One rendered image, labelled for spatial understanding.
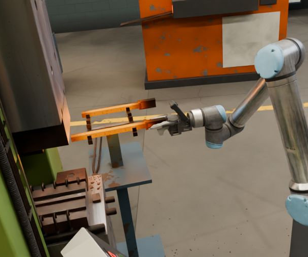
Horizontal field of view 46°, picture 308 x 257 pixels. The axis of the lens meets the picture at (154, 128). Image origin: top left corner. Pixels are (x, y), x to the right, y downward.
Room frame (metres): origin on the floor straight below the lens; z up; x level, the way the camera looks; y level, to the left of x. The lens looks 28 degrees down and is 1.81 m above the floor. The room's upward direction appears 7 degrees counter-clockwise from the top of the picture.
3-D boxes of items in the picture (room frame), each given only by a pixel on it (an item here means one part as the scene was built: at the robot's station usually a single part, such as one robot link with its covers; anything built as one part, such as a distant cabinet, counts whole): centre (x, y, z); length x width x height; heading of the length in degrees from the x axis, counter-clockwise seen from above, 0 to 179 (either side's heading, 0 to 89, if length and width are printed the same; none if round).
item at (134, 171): (1.63, 0.22, 0.76); 0.40 x 0.30 x 0.02; 8
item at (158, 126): (1.51, -0.03, 1.01); 0.09 x 0.03 x 0.06; 117
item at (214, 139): (1.60, -0.31, 0.89); 0.12 x 0.09 x 0.12; 126
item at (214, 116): (1.59, -0.29, 1.01); 0.12 x 0.09 x 0.10; 99
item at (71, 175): (1.26, 0.36, 0.95); 0.12 x 0.09 x 0.07; 97
